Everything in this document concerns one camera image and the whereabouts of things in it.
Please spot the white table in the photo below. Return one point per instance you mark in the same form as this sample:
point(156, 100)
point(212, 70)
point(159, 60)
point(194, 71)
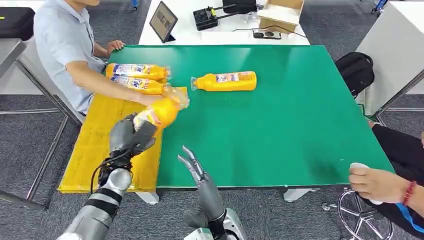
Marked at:
point(394, 39)
point(192, 36)

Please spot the left robot hand grey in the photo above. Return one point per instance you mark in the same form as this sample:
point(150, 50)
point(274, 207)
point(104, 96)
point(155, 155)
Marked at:
point(127, 136)

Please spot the orange drink bottle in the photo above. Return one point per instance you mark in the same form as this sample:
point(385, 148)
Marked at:
point(225, 82)
point(132, 70)
point(139, 84)
point(164, 112)

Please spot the metal chair base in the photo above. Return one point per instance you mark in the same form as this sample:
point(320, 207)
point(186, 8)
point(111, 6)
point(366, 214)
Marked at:
point(361, 215)

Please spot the black phone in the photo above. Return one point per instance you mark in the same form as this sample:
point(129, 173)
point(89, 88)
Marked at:
point(266, 34)

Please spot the white table foot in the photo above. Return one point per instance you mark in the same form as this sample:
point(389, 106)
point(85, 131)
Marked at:
point(149, 198)
point(298, 194)

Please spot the yellow plastic sheet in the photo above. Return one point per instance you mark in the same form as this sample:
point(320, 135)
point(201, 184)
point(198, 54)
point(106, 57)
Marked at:
point(99, 149)

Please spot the person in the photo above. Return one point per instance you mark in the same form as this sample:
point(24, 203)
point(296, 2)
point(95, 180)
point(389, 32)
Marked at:
point(374, 184)
point(63, 43)

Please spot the black tablet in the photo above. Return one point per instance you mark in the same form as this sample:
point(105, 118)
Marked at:
point(163, 20)

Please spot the black backpack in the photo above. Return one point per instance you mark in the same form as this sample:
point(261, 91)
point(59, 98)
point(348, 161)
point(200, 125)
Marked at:
point(356, 71)

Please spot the cardboard box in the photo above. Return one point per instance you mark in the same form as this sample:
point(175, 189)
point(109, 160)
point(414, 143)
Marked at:
point(278, 23)

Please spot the clear plastic wrapper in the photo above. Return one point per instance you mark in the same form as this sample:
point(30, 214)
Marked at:
point(250, 17)

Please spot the green table mat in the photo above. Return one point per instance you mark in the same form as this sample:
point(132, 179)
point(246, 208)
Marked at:
point(265, 132)

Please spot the white handheld object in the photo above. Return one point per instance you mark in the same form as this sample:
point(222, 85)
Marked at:
point(359, 165)

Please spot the black device with antennas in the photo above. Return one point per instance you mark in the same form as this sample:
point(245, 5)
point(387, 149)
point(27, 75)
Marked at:
point(204, 18)

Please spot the black bag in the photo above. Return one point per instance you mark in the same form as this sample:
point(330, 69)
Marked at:
point(16, 24)

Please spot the grey metal frame table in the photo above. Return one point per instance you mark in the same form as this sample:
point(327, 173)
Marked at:
point(10, 49)

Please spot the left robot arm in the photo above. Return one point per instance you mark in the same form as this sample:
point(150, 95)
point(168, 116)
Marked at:
point(96, 212)

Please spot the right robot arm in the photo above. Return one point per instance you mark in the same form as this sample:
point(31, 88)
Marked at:
point(232, 225)

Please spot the black case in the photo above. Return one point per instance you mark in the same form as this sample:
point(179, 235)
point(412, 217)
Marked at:
point(240, 6)

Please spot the right robot hand grey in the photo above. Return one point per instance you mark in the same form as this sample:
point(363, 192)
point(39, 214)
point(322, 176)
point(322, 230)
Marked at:
point(210, 195)

